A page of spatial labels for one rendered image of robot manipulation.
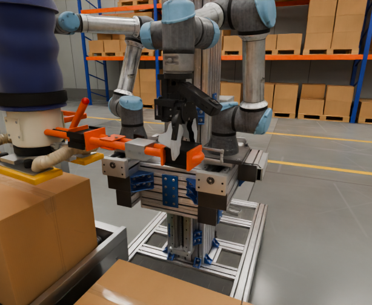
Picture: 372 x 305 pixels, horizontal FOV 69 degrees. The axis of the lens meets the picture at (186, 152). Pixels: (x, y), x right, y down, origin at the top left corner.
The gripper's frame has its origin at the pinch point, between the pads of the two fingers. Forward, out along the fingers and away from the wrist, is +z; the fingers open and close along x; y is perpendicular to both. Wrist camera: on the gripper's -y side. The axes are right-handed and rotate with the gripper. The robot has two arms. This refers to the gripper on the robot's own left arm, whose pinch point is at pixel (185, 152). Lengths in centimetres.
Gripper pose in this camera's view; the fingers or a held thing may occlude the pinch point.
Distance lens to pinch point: 71.4
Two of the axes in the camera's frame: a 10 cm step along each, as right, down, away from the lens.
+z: 0.0, 9.5, 3.2
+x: -4.9, 2.7, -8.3
